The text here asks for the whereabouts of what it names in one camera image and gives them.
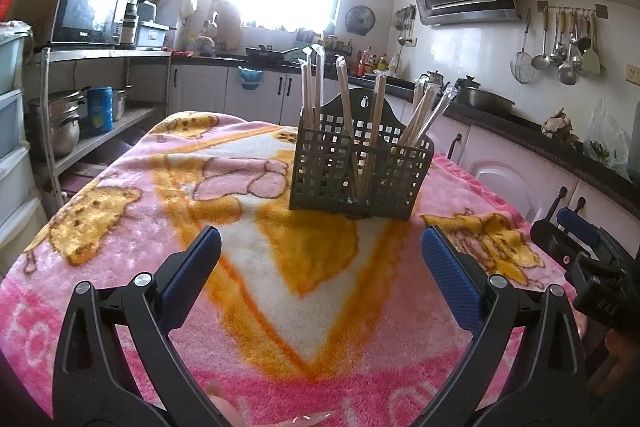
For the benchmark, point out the black kitchen countertop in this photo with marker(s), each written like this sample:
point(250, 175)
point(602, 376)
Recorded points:
point(525, 127)

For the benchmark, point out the steel kettle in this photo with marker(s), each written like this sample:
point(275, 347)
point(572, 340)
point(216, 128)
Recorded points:
point(435, 79)

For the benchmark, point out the small steel pot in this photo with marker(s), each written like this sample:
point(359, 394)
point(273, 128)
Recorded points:
point(121, 104)

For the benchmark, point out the row of hanging kitchen utensils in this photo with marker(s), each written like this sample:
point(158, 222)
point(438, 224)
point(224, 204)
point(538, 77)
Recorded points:
point(567, 52)

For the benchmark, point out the wall socket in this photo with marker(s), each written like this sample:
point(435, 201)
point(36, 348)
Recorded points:
point(634, 75)

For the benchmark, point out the blue hanging bag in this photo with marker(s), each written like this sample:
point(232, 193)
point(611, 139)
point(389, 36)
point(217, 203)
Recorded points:
point(250, 79)

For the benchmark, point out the group of condiment bottles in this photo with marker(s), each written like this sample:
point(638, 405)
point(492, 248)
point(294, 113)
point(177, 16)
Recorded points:
point(375, 64)

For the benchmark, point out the large steel pot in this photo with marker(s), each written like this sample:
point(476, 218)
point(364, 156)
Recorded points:
point(57, 127)

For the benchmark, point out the clear plastic bag with greens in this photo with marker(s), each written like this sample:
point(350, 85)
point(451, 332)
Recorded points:
point(607, 137)

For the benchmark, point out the black frying pan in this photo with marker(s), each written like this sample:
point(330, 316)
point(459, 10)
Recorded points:
point(267, 54)

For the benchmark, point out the bunch of chopsticks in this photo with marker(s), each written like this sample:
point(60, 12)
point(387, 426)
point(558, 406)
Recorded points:
point(344, 94)

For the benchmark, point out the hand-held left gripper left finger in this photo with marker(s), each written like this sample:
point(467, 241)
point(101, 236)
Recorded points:
point(192, 267)

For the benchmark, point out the black microwave oven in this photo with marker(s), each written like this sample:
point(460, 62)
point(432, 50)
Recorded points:
point(87, 7)

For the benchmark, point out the blue canister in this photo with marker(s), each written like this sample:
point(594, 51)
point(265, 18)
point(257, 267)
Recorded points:
point(100, 109)

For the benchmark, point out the metal shelf rack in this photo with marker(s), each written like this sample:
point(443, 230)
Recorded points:
point(100, 53)

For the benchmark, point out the dark cooking pot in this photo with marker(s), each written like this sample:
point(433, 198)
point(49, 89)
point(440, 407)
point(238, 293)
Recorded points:
point(482, 99)

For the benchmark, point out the brown lumpy root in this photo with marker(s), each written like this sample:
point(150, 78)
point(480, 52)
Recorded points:
point(560, 127)

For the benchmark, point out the small round wall fan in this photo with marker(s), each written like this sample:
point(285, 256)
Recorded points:
point(360, 20)

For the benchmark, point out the wooden cutting board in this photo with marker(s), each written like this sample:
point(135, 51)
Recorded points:
point(225, 27)

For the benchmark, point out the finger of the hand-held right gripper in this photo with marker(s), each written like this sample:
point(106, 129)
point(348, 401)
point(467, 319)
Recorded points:
point(577, 226)
point(552, 239)

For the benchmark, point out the grey plastic drawer unit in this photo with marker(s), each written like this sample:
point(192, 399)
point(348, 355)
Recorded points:
point(12, 132)

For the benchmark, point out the dark green utensil holder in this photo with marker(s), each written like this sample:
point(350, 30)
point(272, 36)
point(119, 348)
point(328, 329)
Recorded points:
point(325, 172)

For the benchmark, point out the red plastic bucket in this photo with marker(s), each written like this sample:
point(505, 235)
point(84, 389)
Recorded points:
point(7, 2)

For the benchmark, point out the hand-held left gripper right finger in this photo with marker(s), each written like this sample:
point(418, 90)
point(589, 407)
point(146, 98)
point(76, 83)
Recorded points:
point(450, 279)

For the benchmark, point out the grey storage box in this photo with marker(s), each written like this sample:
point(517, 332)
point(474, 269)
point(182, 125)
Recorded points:
point(155, 36)

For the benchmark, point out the printed pink blanket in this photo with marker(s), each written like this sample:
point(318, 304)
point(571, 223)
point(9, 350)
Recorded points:
point(125, 297)

